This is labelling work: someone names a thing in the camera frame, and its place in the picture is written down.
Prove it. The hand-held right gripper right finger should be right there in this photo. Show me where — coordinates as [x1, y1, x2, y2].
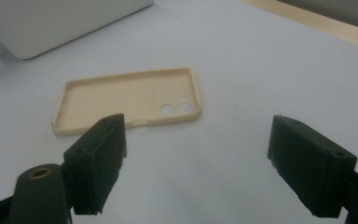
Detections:
[267, 114, 358, 218]

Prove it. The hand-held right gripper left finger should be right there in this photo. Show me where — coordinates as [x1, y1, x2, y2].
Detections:
[62, 113, 128, 217]

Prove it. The beige phone case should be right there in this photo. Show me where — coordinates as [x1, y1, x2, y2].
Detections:
[51, 66, 203, 136]

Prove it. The white plastic storage bin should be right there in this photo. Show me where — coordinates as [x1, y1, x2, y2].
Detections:
[0, 0, 155, 61]

